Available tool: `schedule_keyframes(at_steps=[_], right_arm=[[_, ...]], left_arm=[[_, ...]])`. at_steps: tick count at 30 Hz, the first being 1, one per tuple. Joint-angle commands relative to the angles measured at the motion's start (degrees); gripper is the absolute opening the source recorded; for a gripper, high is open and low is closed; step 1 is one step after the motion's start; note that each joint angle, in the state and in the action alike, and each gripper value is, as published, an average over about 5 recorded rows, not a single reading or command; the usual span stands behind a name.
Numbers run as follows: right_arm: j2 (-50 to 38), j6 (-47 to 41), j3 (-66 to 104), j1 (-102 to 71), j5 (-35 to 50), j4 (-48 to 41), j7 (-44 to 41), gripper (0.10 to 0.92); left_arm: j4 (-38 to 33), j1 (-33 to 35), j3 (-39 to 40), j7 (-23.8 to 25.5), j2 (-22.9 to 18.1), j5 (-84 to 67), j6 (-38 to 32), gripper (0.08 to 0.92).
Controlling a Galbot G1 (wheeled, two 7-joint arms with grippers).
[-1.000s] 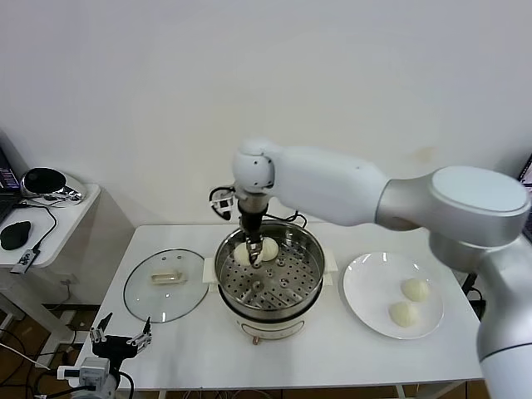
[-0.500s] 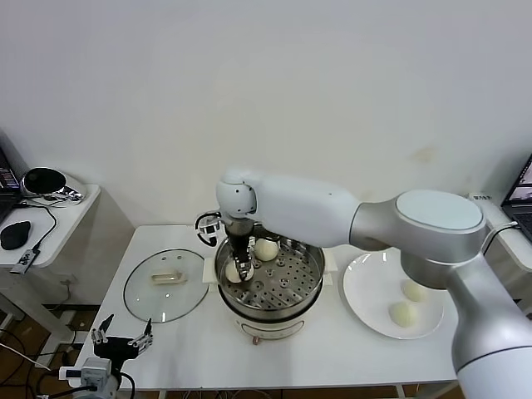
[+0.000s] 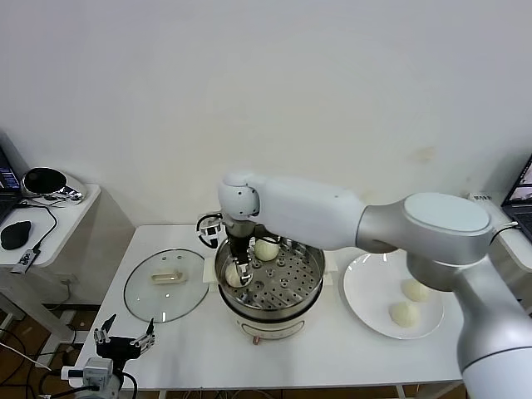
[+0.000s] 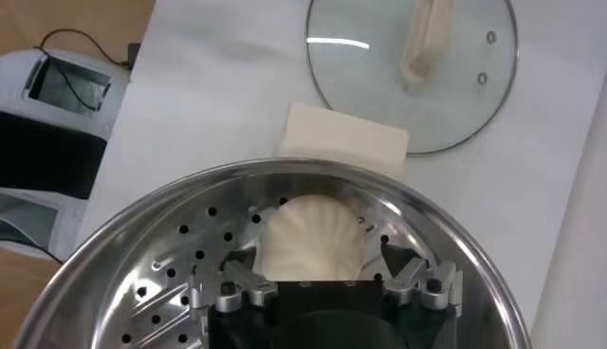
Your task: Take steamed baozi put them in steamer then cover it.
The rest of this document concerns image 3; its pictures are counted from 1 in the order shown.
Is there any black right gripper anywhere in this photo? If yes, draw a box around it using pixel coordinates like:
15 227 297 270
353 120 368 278
227 224 254 287

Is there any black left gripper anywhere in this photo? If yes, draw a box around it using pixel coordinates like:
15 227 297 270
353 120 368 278
93 314 158 361

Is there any white steamed baozi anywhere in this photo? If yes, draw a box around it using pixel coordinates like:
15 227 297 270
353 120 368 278
388 301 419 329
400 278 431 303
253 239 279 263
224 264 247 288

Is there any perforated steel steamer basket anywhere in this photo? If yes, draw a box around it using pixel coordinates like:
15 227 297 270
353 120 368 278
202 232 338 315

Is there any round glass pot lid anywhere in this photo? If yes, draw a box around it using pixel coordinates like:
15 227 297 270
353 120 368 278
123 248 210 324

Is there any cream electric cooking pot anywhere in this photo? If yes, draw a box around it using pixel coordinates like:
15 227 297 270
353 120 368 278
218 272 336 347

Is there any grey usb hub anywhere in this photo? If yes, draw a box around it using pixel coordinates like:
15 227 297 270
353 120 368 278
11 248 42 275

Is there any round white plate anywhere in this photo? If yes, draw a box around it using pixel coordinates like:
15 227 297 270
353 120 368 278
342 252 445 341

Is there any black computer mouse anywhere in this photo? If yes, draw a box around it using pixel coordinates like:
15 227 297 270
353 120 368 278
0 221 33 251

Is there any chrome and black headset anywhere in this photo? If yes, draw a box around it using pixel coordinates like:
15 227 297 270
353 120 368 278
20 167 87 204

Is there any black open laptop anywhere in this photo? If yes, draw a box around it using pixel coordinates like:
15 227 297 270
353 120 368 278
500 151 532 238
0 132 22 224

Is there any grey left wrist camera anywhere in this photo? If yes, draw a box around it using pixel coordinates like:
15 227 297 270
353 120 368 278
61 357 114 387

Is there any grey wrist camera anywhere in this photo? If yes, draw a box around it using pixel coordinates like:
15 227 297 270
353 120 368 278
195 212 224 250
61 357 114 387

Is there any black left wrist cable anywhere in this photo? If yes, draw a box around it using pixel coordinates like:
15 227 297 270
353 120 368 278
122 369 139 394

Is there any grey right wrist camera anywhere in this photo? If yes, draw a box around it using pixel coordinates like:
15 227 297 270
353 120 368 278
195 212 224 250

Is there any white floor cable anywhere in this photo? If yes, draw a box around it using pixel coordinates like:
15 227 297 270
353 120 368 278
0 342 55 372

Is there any black floor cable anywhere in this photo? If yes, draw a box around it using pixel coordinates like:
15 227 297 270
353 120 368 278
0 328 91 375

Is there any black usb hub cable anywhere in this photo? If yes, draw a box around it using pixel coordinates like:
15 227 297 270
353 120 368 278
18 199 59 253

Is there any white laptop cable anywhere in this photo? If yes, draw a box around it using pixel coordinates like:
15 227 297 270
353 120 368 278
490 222 520 246

